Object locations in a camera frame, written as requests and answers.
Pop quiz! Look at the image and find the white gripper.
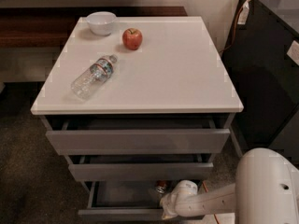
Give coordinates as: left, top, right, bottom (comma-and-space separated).
160, 180, 198, 219

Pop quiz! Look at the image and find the grey bottom drawer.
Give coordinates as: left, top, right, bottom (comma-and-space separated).
78, 180, 206, 222

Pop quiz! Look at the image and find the grey drawer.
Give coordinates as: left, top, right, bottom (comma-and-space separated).
78, 180, 206, 222
69, 154, 213, 181
46, 128, 230, 155

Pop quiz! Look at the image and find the red coke can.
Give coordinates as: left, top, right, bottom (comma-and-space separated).
155, 180, 170, 194

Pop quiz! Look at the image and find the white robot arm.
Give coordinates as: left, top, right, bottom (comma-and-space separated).
160, 148, 299, 224

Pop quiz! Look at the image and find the grey middle drawer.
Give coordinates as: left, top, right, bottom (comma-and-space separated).
69, 154, 213, 181

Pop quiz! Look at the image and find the white counter top cabinet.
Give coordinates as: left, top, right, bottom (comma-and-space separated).
30, 15, 244, 185

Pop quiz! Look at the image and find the grey top drawer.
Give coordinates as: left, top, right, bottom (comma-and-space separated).
46, 128, 230, 155

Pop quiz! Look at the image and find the black side cabinet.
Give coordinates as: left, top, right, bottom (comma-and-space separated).
222, 0, 299, 163

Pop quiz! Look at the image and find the clear plastic water bottle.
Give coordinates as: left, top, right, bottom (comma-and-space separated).
71, 54, 118, 100

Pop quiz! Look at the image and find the red apple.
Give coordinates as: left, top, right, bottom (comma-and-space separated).
122, 28, 143, 50

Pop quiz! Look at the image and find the white bowl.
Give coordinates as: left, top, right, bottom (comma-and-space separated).
86, 11, 117, 36

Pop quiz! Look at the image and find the dark wooden shelf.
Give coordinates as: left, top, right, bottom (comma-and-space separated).
0, 7, 187, 48

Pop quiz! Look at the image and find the orange cable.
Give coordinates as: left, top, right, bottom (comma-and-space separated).
202, 0, 299, 224

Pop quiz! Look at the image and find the white wall outlet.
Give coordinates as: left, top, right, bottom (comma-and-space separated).
287, 41, 299, 66

